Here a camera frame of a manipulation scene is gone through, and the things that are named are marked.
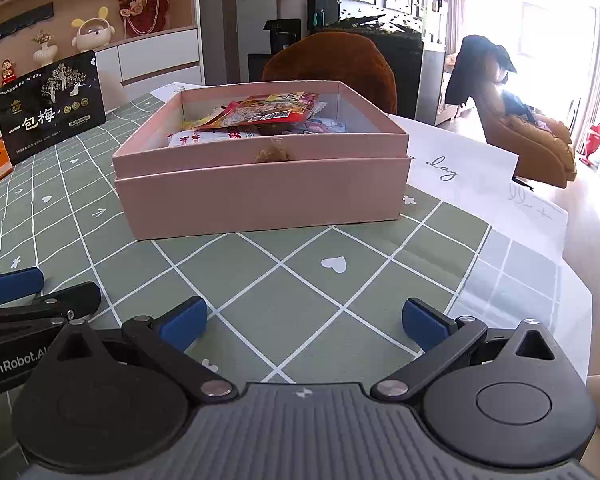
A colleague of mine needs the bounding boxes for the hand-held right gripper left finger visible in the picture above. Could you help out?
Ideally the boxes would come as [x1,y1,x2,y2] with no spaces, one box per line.
[50,296,236,402]

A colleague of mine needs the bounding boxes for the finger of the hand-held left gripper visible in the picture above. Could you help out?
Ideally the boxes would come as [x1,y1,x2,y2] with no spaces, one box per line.
[0,282,102,332]
[0,267,45,307]

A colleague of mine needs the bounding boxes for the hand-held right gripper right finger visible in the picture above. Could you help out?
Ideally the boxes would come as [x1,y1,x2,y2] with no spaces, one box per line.
[370,298,571,403]

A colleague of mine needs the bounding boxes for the pink cardboard box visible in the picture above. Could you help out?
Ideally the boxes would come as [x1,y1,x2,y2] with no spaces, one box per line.
[112,80,411,182]

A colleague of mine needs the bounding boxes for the white red print snack packet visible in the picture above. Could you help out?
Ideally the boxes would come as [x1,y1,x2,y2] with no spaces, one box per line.
[167,126,262,149]

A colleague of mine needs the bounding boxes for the pale blue snack packet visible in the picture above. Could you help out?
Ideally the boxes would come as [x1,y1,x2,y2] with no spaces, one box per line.
[279,116,349,136]

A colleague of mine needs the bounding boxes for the red yellow snack packet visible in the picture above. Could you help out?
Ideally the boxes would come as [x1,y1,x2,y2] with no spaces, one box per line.
[195,91,327,132]

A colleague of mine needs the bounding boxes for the green checked tablecloth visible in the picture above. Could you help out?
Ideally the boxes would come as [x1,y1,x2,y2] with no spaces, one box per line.
[0,87,494,386]

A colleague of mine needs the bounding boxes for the white script table cover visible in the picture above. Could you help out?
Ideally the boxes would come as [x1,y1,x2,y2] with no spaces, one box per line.
[150,80,594,377]

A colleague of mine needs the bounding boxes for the black floral bag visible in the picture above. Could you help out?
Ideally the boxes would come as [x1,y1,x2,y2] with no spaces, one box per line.
[0,50,107,166]

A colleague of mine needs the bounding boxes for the small brown ribbon tab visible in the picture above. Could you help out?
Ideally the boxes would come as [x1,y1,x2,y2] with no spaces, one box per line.
[253,137,290,164]

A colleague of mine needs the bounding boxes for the tan recliner chair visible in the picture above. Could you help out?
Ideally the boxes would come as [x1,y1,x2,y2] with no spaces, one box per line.
[472,79,579,189]

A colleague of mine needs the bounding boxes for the white vase with flowers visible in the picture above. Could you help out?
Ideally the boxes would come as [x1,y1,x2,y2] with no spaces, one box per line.
[32,30,60,69]

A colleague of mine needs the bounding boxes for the blue cloth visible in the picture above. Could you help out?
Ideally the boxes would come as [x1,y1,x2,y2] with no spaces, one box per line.
[502,91,549,129]

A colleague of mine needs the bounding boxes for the white drawer cabinet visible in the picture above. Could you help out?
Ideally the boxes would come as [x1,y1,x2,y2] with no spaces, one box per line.
[94,27,204,112]

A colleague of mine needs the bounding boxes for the red ornament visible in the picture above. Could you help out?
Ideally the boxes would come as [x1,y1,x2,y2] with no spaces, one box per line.
[580,120,600,166]

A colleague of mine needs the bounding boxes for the dark jacket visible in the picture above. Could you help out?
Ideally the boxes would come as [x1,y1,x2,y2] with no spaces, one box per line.
[444,34,519,109]

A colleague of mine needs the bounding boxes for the white figurine with yellow ears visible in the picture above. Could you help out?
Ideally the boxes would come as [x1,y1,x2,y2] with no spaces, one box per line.
[71,6,116,54]

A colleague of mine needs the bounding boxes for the black fish tank cabinet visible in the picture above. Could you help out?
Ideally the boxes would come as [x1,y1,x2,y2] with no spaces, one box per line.
[325,9,448,127]

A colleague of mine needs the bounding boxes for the brown plush chair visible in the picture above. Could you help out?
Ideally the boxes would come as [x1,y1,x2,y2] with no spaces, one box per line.
[262,31,399,116]

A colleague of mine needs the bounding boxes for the red flower bouquet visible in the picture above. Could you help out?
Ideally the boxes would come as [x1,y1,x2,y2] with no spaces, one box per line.
[114,0,172,39]

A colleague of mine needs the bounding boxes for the small black appliance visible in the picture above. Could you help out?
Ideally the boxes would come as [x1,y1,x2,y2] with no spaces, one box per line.
[264,18,302,57]

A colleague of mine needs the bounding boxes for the tall black appliance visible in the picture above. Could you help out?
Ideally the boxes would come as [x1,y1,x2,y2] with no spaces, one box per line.
[307,0,341,34]

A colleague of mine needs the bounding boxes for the black wall decor strip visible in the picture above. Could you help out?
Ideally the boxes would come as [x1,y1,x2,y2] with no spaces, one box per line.
[0,2,55,51]

